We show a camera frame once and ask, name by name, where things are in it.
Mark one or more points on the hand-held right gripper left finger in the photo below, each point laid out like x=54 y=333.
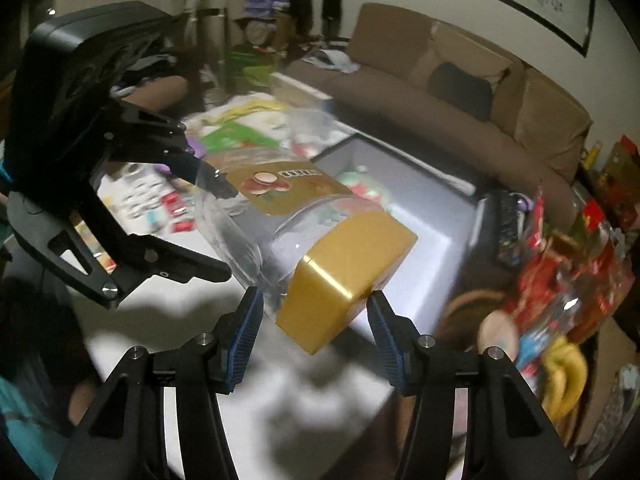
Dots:
x=245 y=340

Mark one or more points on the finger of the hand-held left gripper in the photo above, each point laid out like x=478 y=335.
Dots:
x=165 y=260
x=180 y=157

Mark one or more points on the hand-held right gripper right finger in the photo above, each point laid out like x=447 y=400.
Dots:
x=387 y=340

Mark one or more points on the purple oval soap box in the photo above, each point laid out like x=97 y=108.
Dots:
x=197 y=149

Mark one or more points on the clear box with gold lid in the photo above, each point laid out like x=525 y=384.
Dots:
x=345 y=270

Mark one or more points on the grey storage container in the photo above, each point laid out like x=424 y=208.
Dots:
x=415 y=195

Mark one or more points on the person's left forearm blue sleeve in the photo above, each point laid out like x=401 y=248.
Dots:
x=20 y=410

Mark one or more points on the scattered small candy packets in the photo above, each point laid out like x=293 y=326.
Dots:
x=160 y=207

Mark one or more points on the floral tablecloth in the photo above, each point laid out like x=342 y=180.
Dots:
x=150 y=270

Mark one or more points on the green snack packet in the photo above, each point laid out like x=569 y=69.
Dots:
x=235 y=137

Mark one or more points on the brown armchair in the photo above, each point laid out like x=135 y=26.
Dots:
x=160 y=92

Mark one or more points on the yellow packet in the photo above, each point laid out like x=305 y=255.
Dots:
x=250 y=107

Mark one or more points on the round wooden lid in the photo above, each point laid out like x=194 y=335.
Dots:
x=497 y=335

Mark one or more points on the green plastic bag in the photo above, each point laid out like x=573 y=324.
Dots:
x=250 y=65

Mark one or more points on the clear plastic bag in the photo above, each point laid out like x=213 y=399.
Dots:
x=310 y=125

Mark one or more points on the white cardboard box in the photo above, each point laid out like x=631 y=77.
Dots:
x=300 y=90

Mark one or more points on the green square plate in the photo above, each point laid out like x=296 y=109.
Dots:
x=360 y=185

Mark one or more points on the black remote control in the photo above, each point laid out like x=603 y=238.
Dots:
x=506 y=230

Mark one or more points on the bunch of bananas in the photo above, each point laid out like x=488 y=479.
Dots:
x=562 y=375

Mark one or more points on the black speaker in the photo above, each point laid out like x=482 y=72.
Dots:
x=302 y=7
x=332 y=10

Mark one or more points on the pile of red snack packets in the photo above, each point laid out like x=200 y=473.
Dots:
x=575 y=260

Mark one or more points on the brown sofa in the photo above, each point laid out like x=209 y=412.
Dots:
x=450 y=120

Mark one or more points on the black cushion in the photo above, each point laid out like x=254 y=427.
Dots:
x=461 y=91

